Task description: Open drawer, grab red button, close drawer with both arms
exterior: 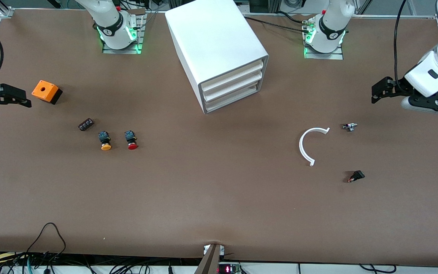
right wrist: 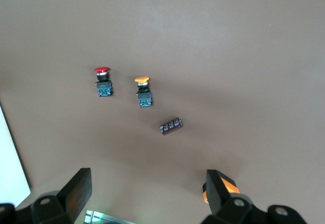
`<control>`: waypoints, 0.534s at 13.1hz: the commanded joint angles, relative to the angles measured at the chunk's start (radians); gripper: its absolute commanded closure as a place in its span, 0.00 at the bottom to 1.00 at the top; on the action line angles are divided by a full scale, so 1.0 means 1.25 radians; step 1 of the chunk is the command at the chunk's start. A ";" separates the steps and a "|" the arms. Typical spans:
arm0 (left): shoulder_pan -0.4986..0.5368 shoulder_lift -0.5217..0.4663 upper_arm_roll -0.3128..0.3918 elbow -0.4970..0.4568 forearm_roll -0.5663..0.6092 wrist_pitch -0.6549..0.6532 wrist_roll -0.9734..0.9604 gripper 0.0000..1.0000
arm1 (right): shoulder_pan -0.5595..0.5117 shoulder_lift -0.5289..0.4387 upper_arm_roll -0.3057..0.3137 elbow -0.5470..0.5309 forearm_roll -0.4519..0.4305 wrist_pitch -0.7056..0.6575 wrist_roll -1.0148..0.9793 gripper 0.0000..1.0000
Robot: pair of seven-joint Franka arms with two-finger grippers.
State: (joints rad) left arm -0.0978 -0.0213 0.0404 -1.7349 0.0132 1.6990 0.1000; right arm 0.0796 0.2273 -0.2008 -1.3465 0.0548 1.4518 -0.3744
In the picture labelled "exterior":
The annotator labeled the module with red display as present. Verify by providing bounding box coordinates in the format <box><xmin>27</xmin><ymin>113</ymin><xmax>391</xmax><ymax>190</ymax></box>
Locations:
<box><xmin>217</xmin><ymin>263</ymin><xmax>242</xmax><ymax>274</ymax></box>

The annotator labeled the yellow mushroom push button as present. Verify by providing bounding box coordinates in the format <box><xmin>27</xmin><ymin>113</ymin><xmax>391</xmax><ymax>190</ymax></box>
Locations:
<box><xmin>98</xmin><ymin>131</ymin><xmax>113</xmax><ymax>151</ymax></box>

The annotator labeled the orange box with hole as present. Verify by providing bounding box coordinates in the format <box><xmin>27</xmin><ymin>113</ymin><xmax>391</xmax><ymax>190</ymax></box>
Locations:
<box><xmin>32</xmin><ymin>80</ymin><xmax>63</xmax><ymax>105</ymax></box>

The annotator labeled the black cable behind cabinet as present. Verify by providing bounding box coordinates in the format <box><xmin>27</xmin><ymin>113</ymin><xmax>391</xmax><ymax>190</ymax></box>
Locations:
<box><xmin>242</xmin><ymin>11</ymin><xmax>311</xmax><ymax>34</ymax></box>

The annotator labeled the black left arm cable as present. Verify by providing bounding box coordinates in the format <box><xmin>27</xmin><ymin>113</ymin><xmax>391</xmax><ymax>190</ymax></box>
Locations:
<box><xmin>393</xmin><ymin>0</ymin><xmax>408</xmax><ymax>92</ymax></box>

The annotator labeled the brown camera mount post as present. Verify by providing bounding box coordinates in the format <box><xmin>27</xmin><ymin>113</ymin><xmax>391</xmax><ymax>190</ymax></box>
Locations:
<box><xmin>194</xmin><ymin>244</ymin><xmax>225</xmax><ymax>274</ymax></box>

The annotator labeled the red mushroom push button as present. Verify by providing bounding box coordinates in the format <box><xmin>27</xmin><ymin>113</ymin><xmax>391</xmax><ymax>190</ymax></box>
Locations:
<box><xmin>124</xmin><ymin>130</ymin><xmax>139</xmax><ymax>150</ymax></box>

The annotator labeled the white curved plastic arc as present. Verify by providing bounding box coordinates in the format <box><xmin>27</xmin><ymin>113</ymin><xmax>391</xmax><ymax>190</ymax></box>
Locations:
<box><xmin>299</xmin><ymin>127</ymin><xmax>331</xmax><ymax>167</ymax></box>

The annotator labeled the black looped cable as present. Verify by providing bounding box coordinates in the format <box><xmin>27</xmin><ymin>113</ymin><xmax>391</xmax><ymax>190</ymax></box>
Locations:
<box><xmin>24</xmin><ymin>223</ymin><xmax>67</xmax><ymax>263</ymax></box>

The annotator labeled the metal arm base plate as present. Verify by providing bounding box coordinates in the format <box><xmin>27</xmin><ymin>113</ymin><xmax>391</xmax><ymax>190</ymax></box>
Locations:
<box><xmin>303</xmin><ymin>23</ymin><xmax>344</xmax><ymax>60</ymax></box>
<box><xmin>102</xmin><ymin>13</ymin><xmax>145</xmax><ymax>54</ymax></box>

